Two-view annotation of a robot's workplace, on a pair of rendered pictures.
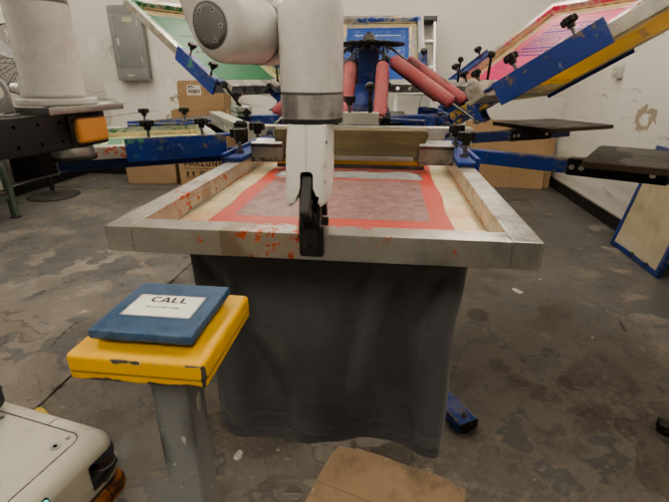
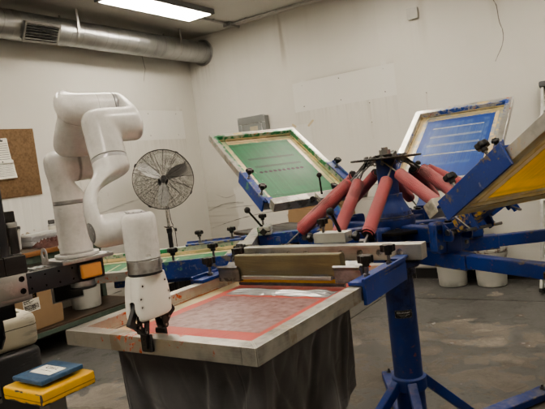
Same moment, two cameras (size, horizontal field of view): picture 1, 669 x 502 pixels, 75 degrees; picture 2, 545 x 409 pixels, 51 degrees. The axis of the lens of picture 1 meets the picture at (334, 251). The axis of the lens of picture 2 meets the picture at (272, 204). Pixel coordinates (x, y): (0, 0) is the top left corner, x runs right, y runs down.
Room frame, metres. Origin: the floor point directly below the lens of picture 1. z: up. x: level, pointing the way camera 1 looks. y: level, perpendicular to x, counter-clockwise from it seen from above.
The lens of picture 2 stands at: (-0.42, -0.81, 1.33)
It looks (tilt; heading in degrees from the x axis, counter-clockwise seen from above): 4 degrees down; 27
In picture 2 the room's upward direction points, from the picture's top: 7 degrees counter-clockwise
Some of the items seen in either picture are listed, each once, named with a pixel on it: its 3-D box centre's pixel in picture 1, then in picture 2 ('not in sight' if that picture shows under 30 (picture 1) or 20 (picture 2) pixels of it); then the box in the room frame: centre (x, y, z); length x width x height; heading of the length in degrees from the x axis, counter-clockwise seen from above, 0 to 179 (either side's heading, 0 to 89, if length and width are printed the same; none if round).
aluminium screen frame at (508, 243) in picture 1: (342, 181); (252, 299); (0.93, -0.02, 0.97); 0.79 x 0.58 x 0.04; 173
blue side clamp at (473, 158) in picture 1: (458, 161); (379, 278); (1.13, -0.32, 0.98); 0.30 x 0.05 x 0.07; 173
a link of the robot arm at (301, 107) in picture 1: (313, 105); (147, 264); (0.56, 0.03, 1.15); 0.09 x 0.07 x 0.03; 173
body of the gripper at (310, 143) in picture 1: (313, 155); (148, 292); (0.55, 0.03, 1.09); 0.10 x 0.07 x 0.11; 173
